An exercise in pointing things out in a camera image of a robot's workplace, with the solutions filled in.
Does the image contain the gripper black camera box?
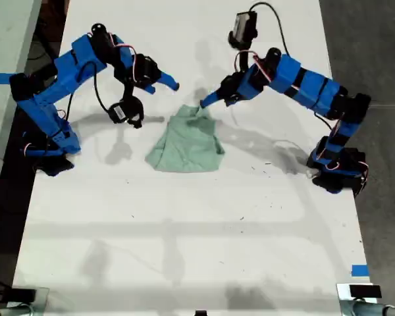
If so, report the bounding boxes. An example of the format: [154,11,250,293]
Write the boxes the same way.
[228,11,259,51]
[107,96,145,130]

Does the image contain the grey metal pole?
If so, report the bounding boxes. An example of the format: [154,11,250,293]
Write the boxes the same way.
[0,303,34,316]
[339,298,395,316]

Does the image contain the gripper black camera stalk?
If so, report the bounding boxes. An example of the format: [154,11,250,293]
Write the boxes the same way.
[235,47,251,72]
[119,78,135,103]

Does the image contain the short blue tape strip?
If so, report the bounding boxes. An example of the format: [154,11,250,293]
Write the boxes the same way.
[351,263,371,278]

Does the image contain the pale green t-shirt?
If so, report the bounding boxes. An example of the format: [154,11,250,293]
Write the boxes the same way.
[144,104,226,173]

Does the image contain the gripper black camera cable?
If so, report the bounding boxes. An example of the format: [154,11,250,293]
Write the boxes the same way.
[93,61,115,115]
[249,1,292,57]

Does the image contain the small black box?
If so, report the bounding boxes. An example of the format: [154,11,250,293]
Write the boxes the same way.
[348,284,382,299]
[11,288,38,302]

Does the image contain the pale grey side table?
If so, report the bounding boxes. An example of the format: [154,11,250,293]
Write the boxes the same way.
[0,0,43,213]

